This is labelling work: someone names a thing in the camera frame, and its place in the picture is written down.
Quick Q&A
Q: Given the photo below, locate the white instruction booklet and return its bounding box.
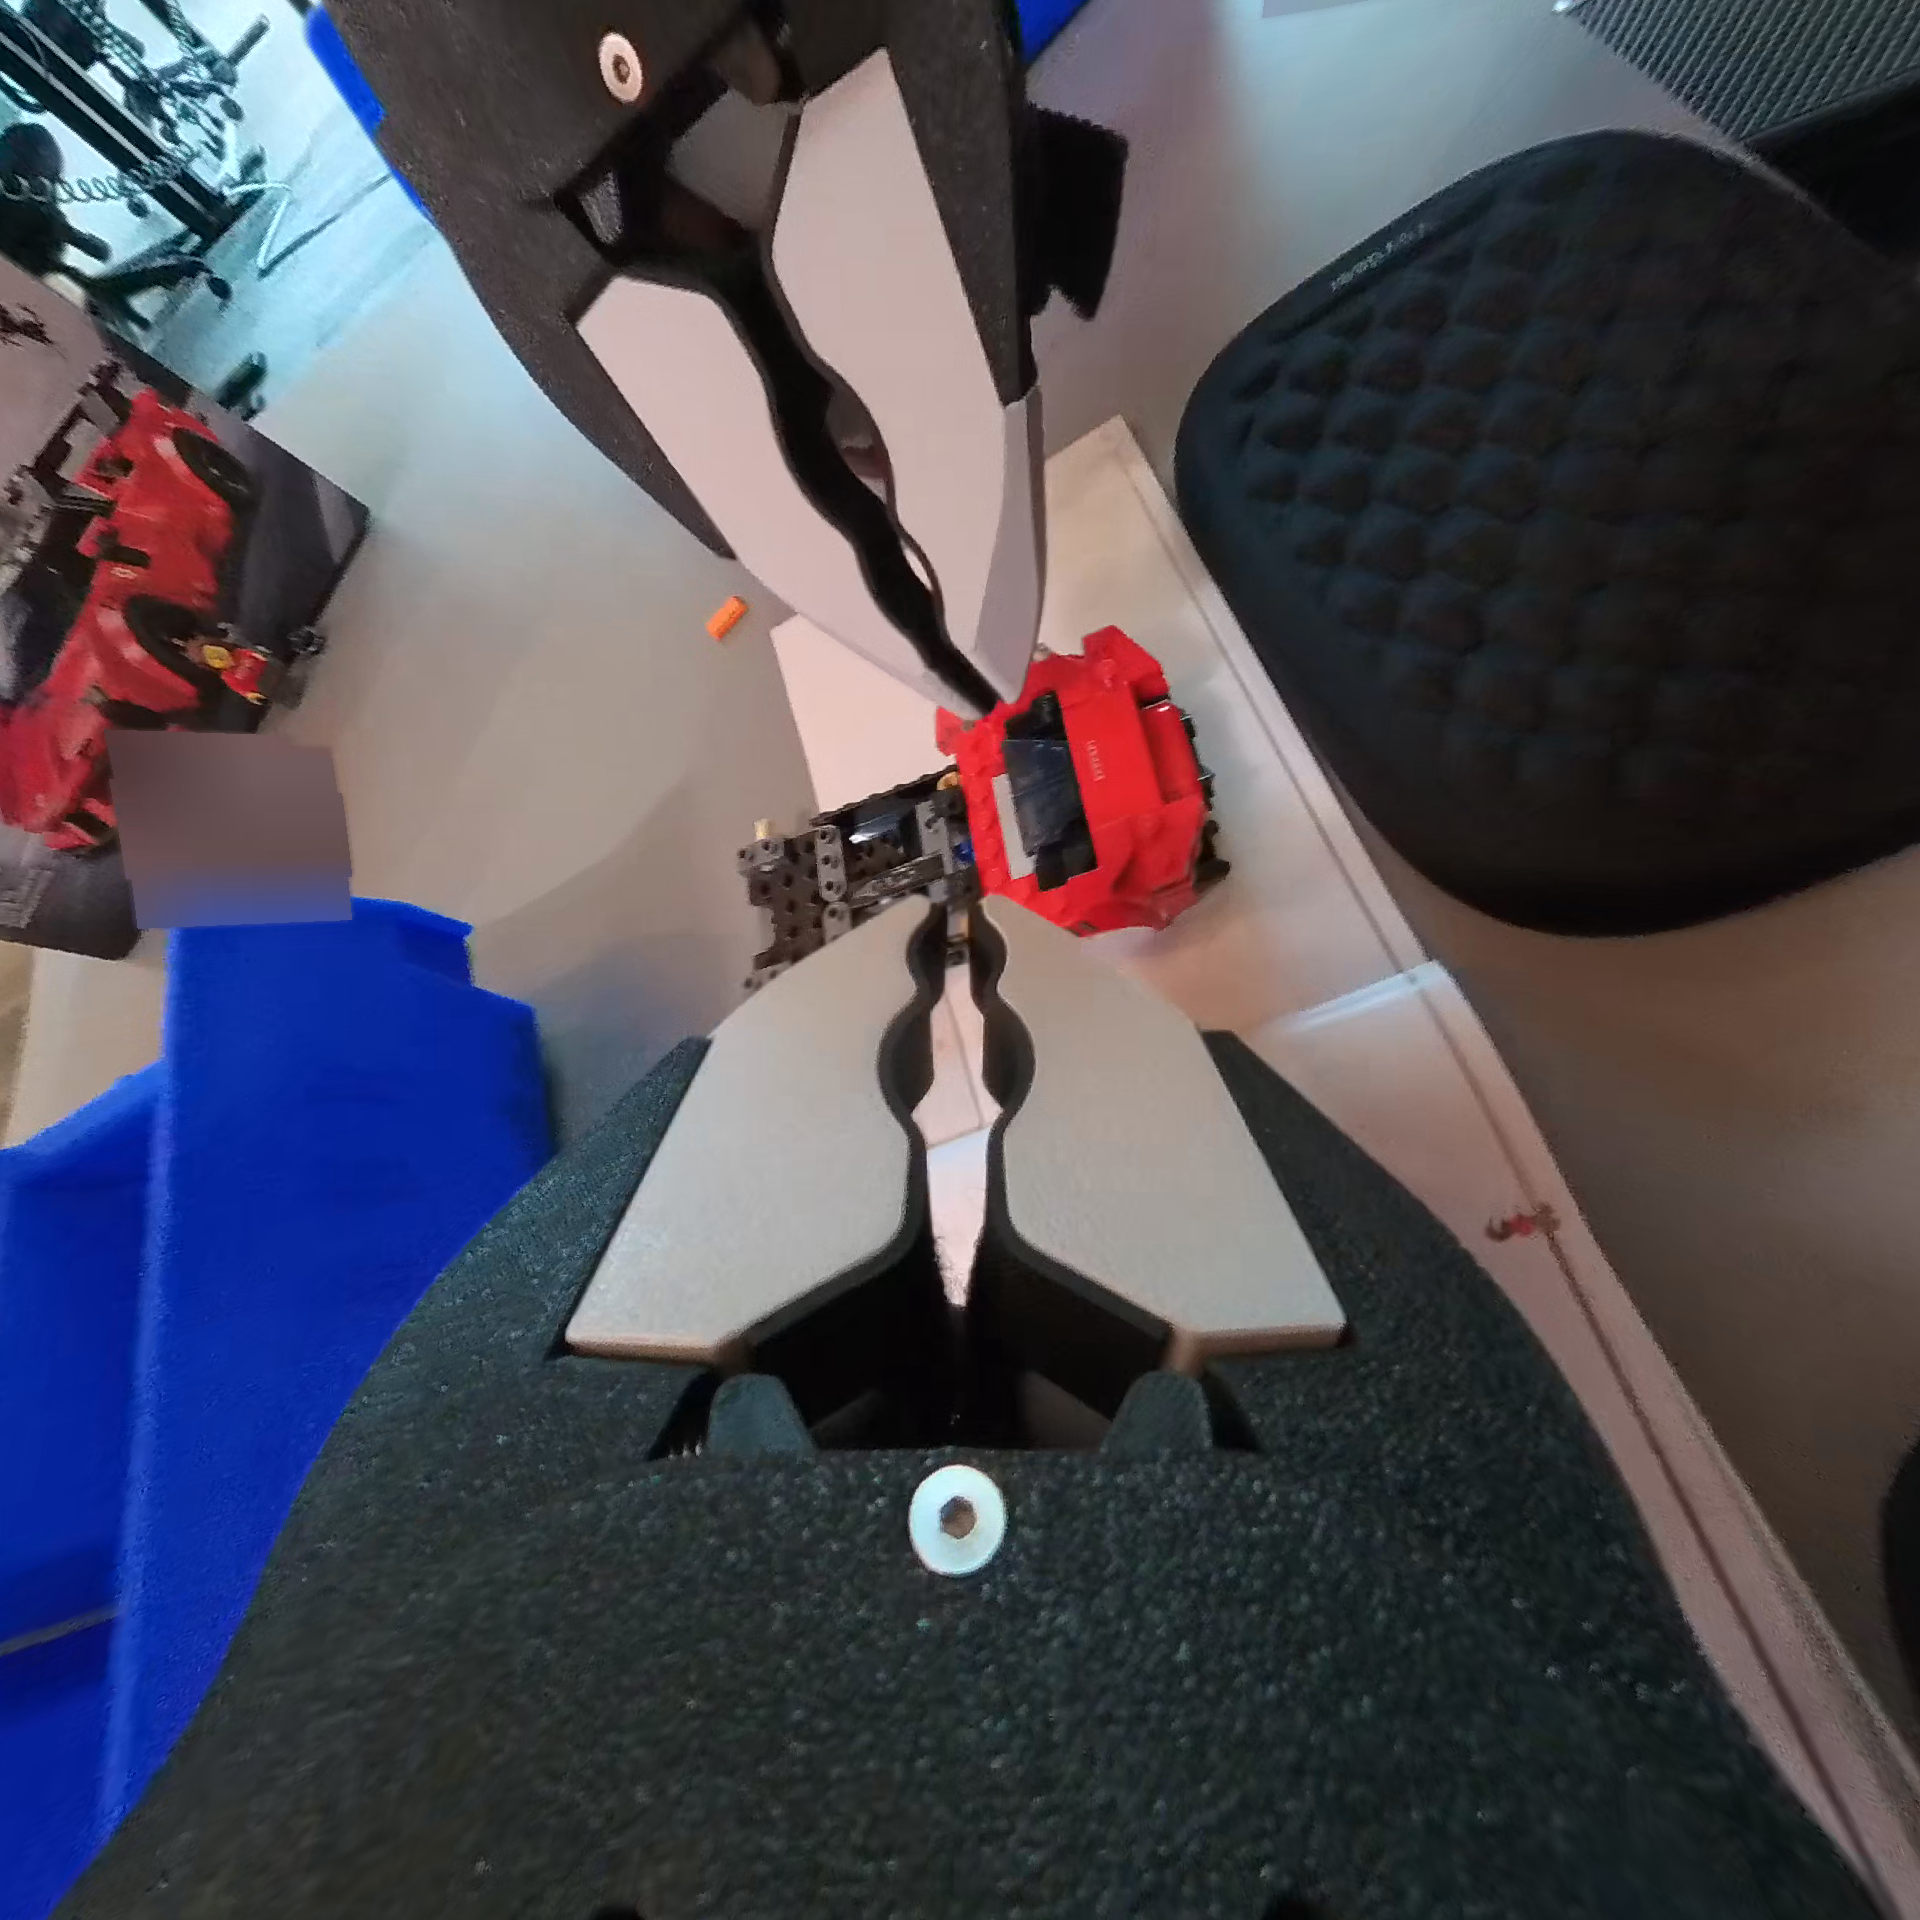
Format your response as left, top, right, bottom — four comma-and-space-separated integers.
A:
769, 416, 1920, 1920

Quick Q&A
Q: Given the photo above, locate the red car lego box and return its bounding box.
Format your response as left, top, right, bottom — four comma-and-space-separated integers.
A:
0, 256, 372, 963

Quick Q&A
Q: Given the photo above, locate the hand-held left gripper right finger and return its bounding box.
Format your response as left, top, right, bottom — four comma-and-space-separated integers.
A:
966, 902, 1352, 1422

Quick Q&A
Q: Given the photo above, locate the blue plastic bin with divider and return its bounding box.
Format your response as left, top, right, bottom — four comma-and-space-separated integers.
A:
305, 0, 1086, 170

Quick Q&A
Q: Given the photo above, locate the black mesh chair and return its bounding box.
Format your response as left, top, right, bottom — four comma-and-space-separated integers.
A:
1553, 0, 1920, 161

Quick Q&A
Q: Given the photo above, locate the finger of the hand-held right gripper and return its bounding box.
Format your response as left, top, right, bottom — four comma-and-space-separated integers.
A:
769, 42, 1050, 697
574, 277, 1003, 718

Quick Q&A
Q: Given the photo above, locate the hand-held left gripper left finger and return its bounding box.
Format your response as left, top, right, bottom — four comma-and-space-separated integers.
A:
566, 902, 959, 1416

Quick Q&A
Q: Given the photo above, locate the red lego car body section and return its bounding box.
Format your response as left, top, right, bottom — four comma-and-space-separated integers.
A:
936, 624, 1235, 938

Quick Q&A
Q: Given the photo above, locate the black honeycomb seat cushion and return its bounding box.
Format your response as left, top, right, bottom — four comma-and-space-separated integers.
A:
1175, 128, 1920, 938

